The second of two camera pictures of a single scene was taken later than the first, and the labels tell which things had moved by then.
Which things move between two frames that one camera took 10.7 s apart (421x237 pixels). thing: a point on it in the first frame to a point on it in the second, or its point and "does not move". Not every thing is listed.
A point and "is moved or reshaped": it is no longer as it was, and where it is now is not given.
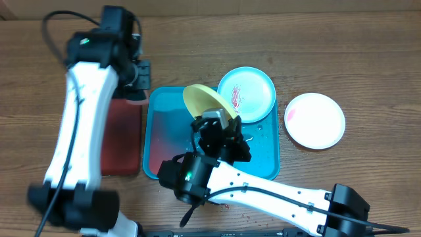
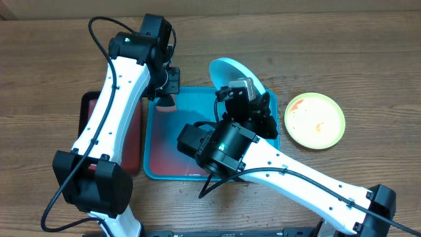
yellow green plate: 198,98 to 315,120
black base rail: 293,232 does not move
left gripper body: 137,76 to 164,81
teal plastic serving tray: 168,132 does not move
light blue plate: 249,91 is moved or reshaped
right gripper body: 243,155 to 270,129
